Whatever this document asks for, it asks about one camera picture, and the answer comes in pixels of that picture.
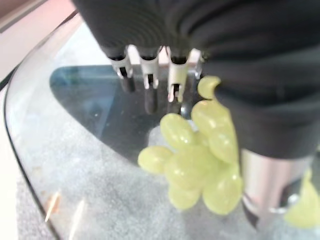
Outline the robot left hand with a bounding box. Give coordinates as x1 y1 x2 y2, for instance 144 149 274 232
71 0 320 230

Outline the green grape bunch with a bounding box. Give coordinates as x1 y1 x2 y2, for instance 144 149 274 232
137 76 320 230

